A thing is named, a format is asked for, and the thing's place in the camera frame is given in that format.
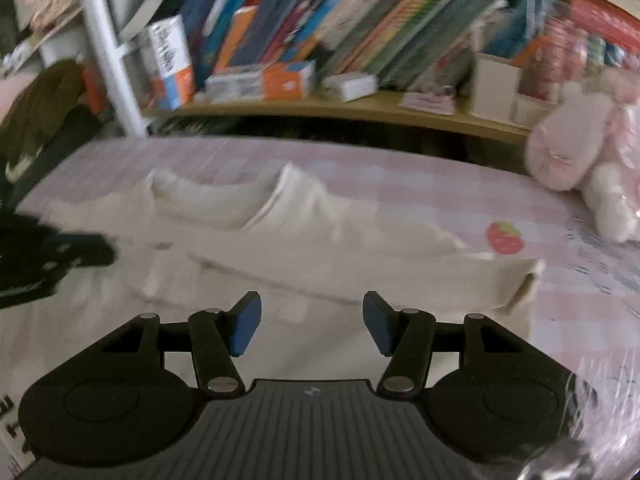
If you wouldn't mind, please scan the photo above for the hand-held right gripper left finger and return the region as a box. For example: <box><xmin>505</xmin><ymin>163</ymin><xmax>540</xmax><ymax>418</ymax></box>
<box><xmin>85</xmin><ymin>290</ymin><xmax>263</xmax><ymax>401</ymax></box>

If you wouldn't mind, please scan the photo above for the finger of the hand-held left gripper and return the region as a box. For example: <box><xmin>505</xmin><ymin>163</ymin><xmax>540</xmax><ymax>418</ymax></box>
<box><xmin>55</xmin><ymin>234</ymin><xmax>117</xmax><ymax>272</ymax></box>

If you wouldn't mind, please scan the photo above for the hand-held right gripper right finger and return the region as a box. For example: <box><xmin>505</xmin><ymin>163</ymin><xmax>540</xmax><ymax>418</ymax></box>
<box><xmin>362</xmin><ymin>290</ymin><xmax>538</xmax><ymax>401</ymax></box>

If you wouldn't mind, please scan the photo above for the white printed T-shirt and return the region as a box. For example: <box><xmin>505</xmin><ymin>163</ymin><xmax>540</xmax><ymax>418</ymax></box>
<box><xmin>0</xmin><ymin>162</ymin><xmax>547</xmax><ymax>401</ymax></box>

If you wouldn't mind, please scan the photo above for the dark brown plush toy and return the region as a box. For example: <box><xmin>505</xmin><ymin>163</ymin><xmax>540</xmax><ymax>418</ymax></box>
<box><xmin>0</xmin><ymin>60</ymin><xmax>103</xmax><ymax>201</ymax></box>

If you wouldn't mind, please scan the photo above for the pink fluffy cushion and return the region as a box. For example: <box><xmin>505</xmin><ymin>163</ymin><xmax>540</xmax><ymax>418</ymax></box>
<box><xmin>0</xmin><ymin>74</ymin><xmax>38</xmax><ymax>121</ymax></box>

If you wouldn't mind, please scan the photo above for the white orange upright box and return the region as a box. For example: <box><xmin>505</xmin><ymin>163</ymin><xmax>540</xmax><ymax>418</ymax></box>
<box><xmin>142</xmin><ymin>14</ymin><xmax>197</xmax><ymax>111</ymax></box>

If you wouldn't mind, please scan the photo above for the pink patterned card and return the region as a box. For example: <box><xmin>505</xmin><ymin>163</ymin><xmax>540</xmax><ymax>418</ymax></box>
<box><xmin>399</xmin><ymin>87</ymin><xmax>457</xmax><ymax>115</ymax></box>

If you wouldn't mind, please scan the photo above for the small white box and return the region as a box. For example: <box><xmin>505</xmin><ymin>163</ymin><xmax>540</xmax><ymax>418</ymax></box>
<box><xmin>321</xmin><ymin>71</ymin><xmax>379</xmax><ymax>103</ymax></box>

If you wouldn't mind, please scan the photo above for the flat white orange box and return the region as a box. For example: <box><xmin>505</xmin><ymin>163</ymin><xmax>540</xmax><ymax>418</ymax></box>
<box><xmin>204</xmin><ymin>60</ymin><xmax>318</xmax><ymax>105</ymax></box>

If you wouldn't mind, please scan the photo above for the clear plastic film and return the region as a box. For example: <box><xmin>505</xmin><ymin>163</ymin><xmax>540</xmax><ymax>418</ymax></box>
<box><xmin>565</xmin><ymin>355</ymin><xmax>640</xmax><ymax>480</ymax></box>

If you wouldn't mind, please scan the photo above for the pink flower decoration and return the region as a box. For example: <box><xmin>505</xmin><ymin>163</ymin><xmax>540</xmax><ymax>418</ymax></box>
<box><xmin>15</xmin><ymin>0</ymin><xmax>83</xmax><ymax>46</ymax></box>

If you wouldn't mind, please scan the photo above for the small cream box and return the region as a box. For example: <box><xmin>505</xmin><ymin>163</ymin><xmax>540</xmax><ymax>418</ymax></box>
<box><xmin>515</xmin><ymin>95</ymin><xmax>556</xmax><ymax>128</ymax></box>

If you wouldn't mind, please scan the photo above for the white pink plush rabbit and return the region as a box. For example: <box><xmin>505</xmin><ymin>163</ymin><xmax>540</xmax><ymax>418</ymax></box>
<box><xmin>525</xmin><ymin>67</ymin><xmax>640</xmax><ymax>243</ymax></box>

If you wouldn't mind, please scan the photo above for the beige square pen holder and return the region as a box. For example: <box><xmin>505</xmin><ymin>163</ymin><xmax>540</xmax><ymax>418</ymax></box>
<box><xmin>470</xmin><ymin>51</ymin><xmax>536</xmax><ymax>123</ymax></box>

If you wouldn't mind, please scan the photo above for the row of colourful books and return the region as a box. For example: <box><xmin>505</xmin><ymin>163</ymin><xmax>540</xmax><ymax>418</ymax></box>
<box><xmin>177</xmin><ymin>0</ymin><xmax>551</xmax><ymax>91</ymax></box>

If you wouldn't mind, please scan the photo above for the red books set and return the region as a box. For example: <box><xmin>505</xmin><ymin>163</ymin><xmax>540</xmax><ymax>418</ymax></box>
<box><xmin>542</xmin><ymin>0</ymin><xmax>640</xmax><ymax>101</ymax></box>

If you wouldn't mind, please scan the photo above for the white frame wooden bookshelf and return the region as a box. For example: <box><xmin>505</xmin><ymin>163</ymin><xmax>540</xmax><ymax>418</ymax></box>
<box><xmin>70</xmin><ymin>0</ymin><xmax>640</xmax><ymax>146</ymax></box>

